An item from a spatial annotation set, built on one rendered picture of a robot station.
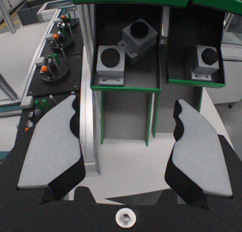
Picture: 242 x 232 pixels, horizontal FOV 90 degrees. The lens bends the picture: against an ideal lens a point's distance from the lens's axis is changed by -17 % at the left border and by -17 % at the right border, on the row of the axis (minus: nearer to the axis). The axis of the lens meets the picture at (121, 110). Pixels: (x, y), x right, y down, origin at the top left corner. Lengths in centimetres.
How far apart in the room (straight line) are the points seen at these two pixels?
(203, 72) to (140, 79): 12
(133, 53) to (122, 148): 39
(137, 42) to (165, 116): 27
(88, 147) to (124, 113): 16
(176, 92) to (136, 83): 19
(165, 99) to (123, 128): 15
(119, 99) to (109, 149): 23
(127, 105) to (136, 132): 8
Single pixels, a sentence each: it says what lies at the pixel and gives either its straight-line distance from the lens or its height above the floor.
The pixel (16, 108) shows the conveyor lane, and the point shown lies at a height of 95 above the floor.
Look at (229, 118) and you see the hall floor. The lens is 212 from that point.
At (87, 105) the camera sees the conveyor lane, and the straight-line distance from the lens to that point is 56.
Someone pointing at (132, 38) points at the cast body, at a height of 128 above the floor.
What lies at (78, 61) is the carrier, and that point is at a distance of 73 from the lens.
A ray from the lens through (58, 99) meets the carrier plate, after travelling 59.
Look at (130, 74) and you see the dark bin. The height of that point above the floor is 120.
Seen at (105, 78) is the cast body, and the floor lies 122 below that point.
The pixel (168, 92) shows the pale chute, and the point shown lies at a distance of 44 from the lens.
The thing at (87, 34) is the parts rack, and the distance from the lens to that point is 33.
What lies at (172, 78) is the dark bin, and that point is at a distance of 32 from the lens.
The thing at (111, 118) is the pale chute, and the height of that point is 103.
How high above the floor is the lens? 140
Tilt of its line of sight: 58 degrees down
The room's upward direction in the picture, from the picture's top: straight up
